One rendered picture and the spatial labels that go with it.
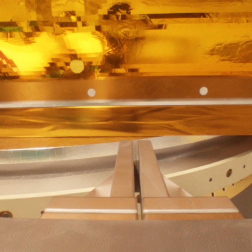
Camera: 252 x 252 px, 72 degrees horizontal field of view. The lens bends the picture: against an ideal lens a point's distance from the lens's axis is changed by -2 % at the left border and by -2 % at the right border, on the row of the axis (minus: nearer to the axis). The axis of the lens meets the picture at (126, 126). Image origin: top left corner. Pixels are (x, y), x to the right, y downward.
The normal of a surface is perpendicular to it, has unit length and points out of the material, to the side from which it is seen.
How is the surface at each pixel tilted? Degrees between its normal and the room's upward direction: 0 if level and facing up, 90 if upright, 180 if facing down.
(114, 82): 92
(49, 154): 90
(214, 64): 119
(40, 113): 90
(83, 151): 90
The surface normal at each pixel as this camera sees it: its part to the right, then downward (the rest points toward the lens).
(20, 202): 0.12, 0.26
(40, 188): -0.02, -0.96
